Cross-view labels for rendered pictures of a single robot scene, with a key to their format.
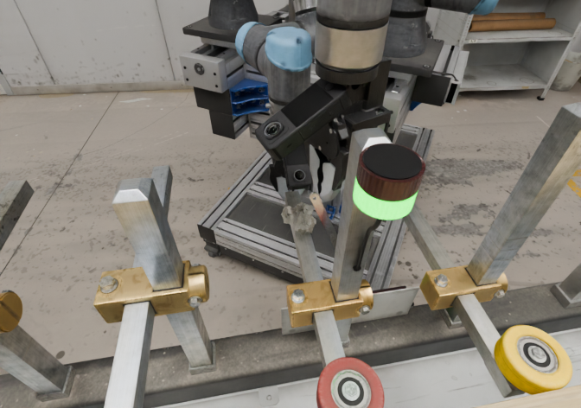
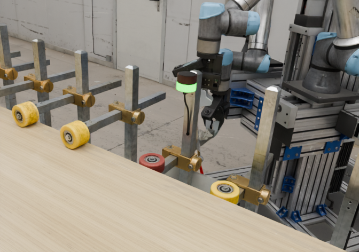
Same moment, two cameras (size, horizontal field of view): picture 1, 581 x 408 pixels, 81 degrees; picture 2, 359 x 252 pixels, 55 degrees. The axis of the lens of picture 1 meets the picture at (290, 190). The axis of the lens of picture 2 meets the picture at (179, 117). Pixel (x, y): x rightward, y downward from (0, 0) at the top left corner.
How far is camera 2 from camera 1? 0.90 m
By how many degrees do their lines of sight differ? 38
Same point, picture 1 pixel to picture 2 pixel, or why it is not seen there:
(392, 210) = (179, 86)
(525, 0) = not seen: outside the picture
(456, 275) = (244, 180)
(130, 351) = (107, 115)
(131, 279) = (122, 104)
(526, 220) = (259, 141)
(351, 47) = (200, 45)
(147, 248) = (127, 87)
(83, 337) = not seen: hidden behind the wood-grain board
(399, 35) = (313, 78)
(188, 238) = not seen: hidden behind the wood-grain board
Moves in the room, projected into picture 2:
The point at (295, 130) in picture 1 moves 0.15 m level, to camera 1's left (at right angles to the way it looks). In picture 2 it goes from (181, 68) to (149, 58)
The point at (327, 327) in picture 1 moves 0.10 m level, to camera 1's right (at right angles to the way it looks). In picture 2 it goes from (169, 158) to (192, 171)
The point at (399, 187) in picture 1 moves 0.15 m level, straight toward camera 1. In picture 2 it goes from (180, 77) to (131, 80)
